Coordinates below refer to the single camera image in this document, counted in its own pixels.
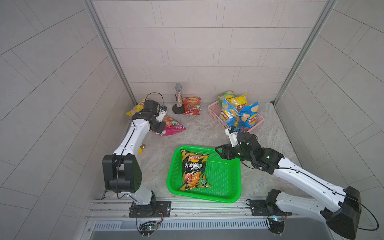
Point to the glass jar on stand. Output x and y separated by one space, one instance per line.
178 108

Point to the green cucumber chips bag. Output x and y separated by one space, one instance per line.
226 95

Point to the circuit board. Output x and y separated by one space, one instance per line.
276 226
148 228

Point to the light blue chips bag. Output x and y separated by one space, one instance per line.
229 114

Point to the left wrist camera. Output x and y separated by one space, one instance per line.
161 114

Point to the aluminium rail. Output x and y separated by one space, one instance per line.
183 209

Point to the black orange snack bag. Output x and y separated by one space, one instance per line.
194 167

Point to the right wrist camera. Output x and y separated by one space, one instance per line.
232 133

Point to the pink chips bag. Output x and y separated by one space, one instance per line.
172 127

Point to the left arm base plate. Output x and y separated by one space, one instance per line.
156 209

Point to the right circuit board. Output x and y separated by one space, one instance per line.
276 226

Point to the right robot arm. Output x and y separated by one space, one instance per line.
339 208

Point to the red chips bag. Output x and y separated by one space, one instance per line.
192 106

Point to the left circuit board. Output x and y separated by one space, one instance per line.
148 228

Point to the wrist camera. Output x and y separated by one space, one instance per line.
232 133
161 114

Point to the green plastic basket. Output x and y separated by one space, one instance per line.
224 176

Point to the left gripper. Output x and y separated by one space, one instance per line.
160 129

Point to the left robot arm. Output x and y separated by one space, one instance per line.
121 170

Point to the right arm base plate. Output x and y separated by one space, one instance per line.
262 208

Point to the yellow chips bag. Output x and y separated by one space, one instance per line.
239 102
140 106

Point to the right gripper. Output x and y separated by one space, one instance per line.
224 147

